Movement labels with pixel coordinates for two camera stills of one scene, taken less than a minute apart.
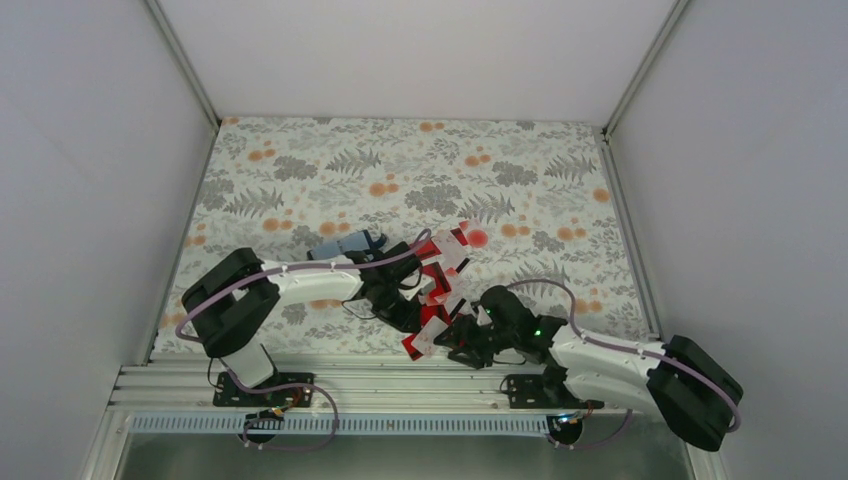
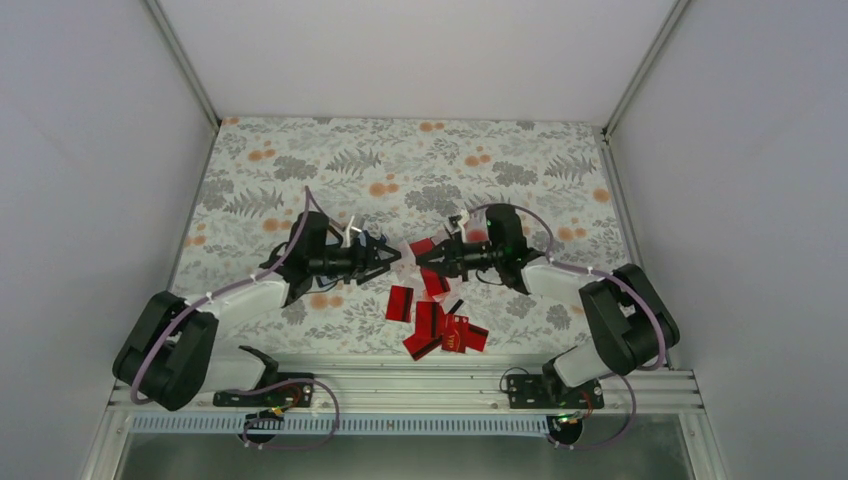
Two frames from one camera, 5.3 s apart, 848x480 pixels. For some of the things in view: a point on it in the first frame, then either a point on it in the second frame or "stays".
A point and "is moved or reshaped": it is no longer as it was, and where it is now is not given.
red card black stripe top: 427,250 stays
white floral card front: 424,341 is moved or reshaped
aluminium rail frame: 358,387 stays
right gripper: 466,333 -> 453,254
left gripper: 400,322 -> 358,268
